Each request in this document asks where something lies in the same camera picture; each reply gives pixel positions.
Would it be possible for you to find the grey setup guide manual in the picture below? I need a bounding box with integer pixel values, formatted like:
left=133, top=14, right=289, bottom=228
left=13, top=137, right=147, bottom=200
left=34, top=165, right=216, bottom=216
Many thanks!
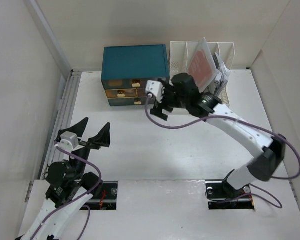
left=208, top=53, right=231, bottom=97

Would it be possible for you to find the teal desktop drawer cabinet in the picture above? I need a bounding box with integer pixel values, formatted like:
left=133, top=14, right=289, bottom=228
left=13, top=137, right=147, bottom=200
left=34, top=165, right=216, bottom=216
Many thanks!
left=101, top=44, right=170, bottom=107

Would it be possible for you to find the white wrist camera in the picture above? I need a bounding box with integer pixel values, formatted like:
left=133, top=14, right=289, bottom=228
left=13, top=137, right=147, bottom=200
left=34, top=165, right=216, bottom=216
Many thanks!
left=145, top=80, right=165, bottom=103
left=54, top=131, right=80, bottom=153

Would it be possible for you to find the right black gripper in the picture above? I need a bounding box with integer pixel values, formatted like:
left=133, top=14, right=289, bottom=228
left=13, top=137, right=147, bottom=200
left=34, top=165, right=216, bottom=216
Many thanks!
left=150, top=82, right=189, bottom=121

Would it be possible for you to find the white file organizer rack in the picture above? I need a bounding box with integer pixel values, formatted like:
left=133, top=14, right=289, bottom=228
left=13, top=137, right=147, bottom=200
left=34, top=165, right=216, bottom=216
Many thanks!
left=169, top=41, right=235, bottom=106

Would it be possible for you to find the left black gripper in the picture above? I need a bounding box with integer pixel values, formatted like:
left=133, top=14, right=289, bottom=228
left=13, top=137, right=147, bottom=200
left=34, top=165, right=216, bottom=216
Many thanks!
left=60, top=116, right=110, bottom=179

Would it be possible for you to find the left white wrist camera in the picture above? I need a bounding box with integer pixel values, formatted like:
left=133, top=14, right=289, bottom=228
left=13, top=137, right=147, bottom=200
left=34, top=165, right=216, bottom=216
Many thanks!
left=54, top=131, right=80, bottom=153

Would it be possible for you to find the red booklet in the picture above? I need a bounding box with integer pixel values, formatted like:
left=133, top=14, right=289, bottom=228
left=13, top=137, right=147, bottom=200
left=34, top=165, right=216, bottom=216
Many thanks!
left=187, top=37, right=220, bottom=93

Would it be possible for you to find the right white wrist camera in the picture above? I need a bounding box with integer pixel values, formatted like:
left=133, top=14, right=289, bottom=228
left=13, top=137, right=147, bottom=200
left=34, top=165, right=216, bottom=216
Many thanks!
left=145, top=80, right=165, bottom=103

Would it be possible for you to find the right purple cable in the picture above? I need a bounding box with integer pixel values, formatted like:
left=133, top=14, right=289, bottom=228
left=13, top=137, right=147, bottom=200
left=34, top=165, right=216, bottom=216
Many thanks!
left=144, top=93, right=300, bottom=210

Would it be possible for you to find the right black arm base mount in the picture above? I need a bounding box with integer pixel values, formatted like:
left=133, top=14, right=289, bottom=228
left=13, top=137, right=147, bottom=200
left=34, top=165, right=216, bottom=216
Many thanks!
left=205, top=179, right=255, bottom=210

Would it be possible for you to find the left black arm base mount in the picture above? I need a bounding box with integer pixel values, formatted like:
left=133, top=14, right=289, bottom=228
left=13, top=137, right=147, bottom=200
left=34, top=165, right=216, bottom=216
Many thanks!
left=85, top=181, right=118, bottom=211

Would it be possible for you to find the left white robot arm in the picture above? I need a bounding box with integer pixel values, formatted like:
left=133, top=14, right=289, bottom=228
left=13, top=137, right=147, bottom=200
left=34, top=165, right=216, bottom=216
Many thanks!
left=19, top=117, right=111, bottom=240

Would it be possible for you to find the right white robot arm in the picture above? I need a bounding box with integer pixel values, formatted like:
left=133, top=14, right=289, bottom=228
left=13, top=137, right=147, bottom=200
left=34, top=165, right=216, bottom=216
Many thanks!
left=145, top=73, right=286, bottom=199

